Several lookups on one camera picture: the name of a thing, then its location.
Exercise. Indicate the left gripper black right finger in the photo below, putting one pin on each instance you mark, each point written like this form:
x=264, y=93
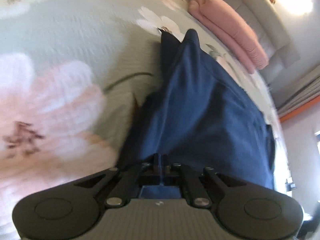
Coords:
x=166, y=169

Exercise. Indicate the navy striped zip hoodie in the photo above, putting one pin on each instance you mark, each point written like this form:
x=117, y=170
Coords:
x=201, y=117

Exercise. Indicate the beige padded headboard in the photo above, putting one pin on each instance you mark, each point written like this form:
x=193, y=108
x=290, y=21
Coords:
x=261, y=16

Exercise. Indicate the folded pink blanket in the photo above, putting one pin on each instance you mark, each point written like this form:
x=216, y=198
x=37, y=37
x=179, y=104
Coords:
x=232, y=30

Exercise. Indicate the floral green bedspread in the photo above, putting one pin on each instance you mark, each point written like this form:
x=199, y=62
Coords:
x=72, y=72

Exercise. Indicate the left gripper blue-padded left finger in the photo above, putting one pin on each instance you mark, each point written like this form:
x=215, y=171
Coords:
x=157, y=169

